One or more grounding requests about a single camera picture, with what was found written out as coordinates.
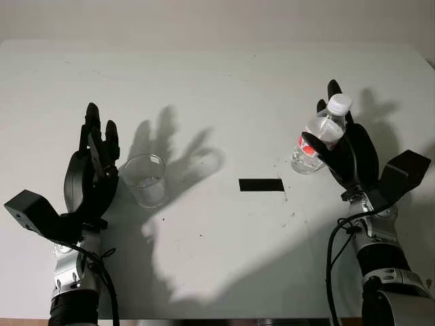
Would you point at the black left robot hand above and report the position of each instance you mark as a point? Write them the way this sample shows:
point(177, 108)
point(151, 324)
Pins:
point(86, 186)

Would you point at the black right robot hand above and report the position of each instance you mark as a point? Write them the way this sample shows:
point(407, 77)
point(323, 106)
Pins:
point(363, 159)

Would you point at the clear plastic water bottle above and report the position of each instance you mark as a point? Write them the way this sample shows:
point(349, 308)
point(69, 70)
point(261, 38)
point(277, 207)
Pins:
point(311, 158)

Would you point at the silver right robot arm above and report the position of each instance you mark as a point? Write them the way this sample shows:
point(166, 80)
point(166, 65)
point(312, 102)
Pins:
point(384, 258)

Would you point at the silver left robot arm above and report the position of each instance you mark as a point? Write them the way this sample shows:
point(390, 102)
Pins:
point(68, 271)

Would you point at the clear glass cup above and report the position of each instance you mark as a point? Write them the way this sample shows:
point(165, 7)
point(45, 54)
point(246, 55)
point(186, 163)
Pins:
point(147, 190)

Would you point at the black tape strip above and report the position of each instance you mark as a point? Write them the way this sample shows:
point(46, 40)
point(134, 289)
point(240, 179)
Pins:
point(261, 185)

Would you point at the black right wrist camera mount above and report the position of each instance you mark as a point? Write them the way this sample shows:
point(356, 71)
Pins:
point(404, 169)

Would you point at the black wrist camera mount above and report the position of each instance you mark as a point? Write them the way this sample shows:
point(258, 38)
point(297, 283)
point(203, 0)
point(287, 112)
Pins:
point(30, 212)
point(404, 169)

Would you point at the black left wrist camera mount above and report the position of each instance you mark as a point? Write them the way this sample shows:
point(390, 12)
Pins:
point(30, 212)

